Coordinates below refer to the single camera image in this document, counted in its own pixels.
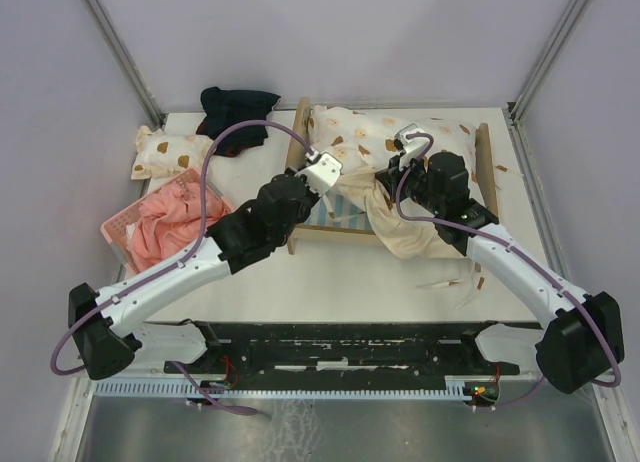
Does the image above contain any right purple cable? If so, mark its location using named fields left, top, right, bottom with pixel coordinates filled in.
left=394, top=131, right=624, bottom=411

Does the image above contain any pink cloth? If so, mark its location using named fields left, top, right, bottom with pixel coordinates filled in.
left=127, top=182, right=201, bottom=272

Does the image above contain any right aluminium frame post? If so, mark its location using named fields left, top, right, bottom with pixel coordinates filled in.
left=509, top=0, right=593, bottom=123

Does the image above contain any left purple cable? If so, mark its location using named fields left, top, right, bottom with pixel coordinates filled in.
left=49, top=120, right=321, bottom=416

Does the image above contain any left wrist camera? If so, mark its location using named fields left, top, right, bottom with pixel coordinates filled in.
left=296, top=151, right=343, bottom=196

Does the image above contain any aluminium frame post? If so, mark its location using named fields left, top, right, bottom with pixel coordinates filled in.
left=509, top=0, right=593, bottom=123
left=81, top=0, right=166, bottom=128

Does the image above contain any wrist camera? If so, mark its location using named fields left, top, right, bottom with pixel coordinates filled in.
left=394, top=124, right=434, bottom=170
left=296, top=151, right=343, bottom=196

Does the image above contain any pink plastic basket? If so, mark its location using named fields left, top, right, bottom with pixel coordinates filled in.
left=101, top=168, right=233, bottom=274

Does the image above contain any blue striped mattress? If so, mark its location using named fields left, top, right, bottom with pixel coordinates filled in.
left=305, top=193, right=372, bottom=231

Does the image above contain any dark navy garment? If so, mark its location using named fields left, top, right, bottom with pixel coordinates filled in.
left=196, top=87, right=280, bottom=158

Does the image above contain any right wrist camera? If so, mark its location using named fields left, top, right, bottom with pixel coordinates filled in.
left=394, top=124, right=434, bottom=170

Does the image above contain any wooden pet bed frame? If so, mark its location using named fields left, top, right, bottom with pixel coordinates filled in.
left=285, top=97, right=499, bottom=255

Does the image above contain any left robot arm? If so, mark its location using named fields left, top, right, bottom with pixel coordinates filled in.
left=68, top=167, right=338, bottom=380

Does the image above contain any large bear print cushion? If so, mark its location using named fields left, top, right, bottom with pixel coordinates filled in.
left=307, top=105, right=484, bottom=259

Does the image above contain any small bear print pillow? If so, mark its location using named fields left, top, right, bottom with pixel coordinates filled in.
left=131, top=126, right=213, bottom=180

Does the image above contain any left aluminium frame post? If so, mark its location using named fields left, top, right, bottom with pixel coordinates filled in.
left=81, top=0, right=166, bottom=128

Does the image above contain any white slotted cable duct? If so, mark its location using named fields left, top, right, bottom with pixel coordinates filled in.
left=94, top=374, right=476, bottom=398

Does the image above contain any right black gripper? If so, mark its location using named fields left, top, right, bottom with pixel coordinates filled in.
left=377, top=148, right=444, bottom=215

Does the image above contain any purple cable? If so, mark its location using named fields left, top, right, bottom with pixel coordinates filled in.
left=49, top=120, right=321, bottom=416
left=394, top=131, right=624, bottom=411

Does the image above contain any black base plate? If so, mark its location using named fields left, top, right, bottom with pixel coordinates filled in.
left=186, top=322, right=521, bottom=390

